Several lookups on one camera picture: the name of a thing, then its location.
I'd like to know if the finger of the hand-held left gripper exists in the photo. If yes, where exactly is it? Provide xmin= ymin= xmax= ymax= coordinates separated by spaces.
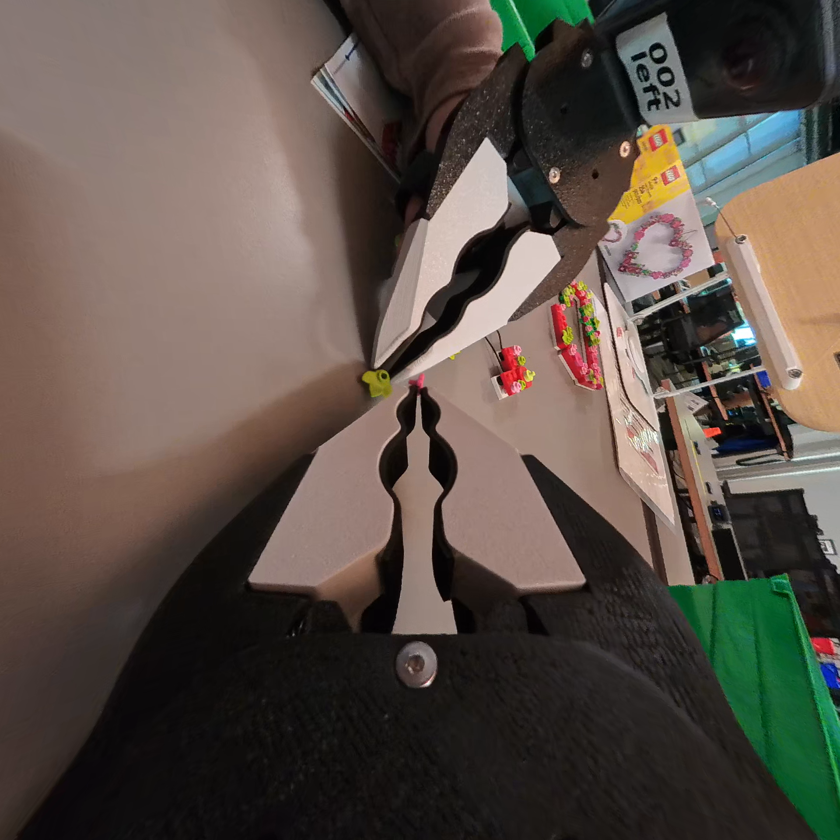
xmin=371 ymin=136 xmax=513 ymax=371
xmin=381 ymin=225 xmax=564 ymax=383

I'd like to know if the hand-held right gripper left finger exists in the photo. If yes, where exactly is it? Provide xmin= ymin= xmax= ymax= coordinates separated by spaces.
xmin=247 ymin=386 xmax=422 ymax=634

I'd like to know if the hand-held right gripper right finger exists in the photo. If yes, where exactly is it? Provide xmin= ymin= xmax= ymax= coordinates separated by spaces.
xmin=420 ymin=386 xmax=587 ymax=634

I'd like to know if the person's left forearm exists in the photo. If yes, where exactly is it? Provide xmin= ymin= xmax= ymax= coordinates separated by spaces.
xmin=338 ymin=0 xmax=505 ymax=158

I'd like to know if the red lego heart build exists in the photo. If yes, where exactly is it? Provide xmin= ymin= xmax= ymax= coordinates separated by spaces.
xmin=550 ymin=281 xmax=606 ymax=392

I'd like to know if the small red lego assembly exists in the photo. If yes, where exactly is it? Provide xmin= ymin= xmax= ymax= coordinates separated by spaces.
xmin=484 ymin=330 xmax=537 ymax=400

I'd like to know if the lego set box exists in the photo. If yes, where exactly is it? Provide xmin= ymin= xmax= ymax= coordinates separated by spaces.
xmin=598 ymin=123 xmax=716 ymax=304

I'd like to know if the lego instruction booklet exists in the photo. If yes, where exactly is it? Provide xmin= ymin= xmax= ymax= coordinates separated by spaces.
xmin=310 ymin=33 xmax=403 ymax=183

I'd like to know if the person's left hand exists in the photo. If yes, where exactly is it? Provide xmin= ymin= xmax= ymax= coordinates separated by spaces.
xmin=402 ymin=92 xmax=470 ymax=229

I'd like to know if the green plastic bin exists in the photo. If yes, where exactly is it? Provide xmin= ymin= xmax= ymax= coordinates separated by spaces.
xmin=489 ymin=0 xmax=595 ymax=63
xmin=668 ymin=574 xmax=840 ymax=840

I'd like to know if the white printed board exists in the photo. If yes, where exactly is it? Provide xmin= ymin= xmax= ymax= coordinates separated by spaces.
xmin=602 ymin=282 xmax=678 ymax=529

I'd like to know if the white bar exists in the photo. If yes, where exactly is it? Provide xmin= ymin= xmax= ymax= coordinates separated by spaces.
xmin=724 ymin=235 xmax=805 ymax=392

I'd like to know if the black cabinet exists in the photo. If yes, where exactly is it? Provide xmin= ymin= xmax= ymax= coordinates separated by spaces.
xmin=722 ymin=489 xmax=840 ymax=585

